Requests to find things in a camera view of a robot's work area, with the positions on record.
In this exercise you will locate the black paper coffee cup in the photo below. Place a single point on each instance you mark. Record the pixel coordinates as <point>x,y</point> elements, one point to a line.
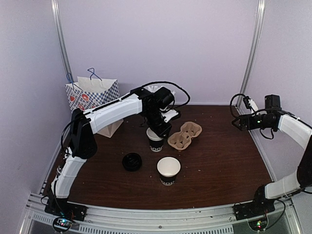
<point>168,169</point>

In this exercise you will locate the aluminium front rail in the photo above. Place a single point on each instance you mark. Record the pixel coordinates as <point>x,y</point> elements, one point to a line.
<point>212,220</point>

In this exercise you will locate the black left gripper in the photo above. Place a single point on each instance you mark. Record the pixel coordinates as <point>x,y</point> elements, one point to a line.
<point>162,131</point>

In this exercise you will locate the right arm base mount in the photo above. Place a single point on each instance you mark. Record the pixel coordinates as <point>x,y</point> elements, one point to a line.
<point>256,216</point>

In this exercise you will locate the remaining black lids stack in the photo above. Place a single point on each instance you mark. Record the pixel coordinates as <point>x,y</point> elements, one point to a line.
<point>132,162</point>

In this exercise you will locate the black paper cups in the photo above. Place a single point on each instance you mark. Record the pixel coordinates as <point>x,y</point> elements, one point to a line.
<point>155,142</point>

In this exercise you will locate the blue checkered paper bag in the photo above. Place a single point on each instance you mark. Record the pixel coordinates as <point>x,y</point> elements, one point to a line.
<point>90,92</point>

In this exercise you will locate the wrapped white straws bundle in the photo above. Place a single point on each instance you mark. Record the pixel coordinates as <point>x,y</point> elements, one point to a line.
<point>154,88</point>

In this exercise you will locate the aluminium frame post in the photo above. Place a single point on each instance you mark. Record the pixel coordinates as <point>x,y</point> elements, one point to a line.
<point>61,40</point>
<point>258,25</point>

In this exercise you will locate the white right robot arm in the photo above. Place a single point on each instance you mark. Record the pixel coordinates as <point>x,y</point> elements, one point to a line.
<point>298,143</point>

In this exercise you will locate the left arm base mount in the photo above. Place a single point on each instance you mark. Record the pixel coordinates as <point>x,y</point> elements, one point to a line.
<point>66,218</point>

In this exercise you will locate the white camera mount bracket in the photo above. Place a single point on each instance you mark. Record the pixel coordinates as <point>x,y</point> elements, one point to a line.
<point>171,115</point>

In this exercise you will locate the left aluminium frame post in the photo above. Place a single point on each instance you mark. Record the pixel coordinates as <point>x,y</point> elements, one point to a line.
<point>61,40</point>

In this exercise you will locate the right aluminium frame post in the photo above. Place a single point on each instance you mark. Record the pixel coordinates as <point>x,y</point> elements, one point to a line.
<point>258,25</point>

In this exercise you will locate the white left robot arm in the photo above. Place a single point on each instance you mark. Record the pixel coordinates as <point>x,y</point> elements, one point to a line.
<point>85,124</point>

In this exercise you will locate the brown cardboard cup carrier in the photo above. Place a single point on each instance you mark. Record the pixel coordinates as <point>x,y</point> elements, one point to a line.
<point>182,139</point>

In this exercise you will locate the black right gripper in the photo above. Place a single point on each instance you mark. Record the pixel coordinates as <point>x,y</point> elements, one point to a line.
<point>243,118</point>

